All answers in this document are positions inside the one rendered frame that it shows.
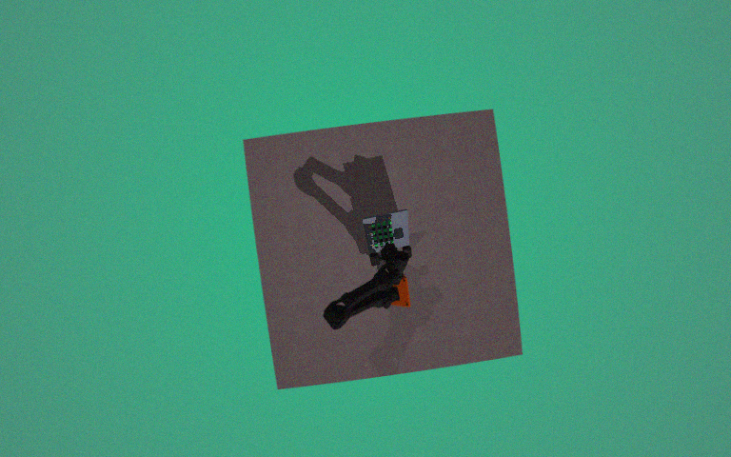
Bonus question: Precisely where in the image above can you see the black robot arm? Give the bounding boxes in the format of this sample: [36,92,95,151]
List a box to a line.
[323,243,409,329]

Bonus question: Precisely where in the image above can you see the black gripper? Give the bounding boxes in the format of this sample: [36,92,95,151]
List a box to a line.
[369,246,412,266]

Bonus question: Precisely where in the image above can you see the dark grey switch panel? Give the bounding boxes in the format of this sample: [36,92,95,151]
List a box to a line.
[362,209,409,254]

